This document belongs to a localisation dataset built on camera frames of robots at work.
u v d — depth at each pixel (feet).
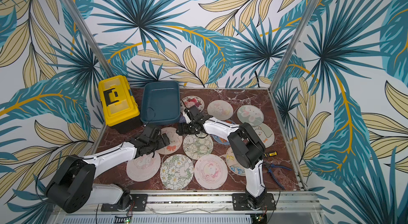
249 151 1.65
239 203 2.40
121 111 2.81
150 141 2.28
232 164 2.82
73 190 1.35
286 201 2.51
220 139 3.12
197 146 3.03
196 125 2.35
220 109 3.50
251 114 3.50
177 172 2.69
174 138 3.10
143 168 2.74
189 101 3.74
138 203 2.40
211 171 2.75
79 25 2.73
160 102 3.60
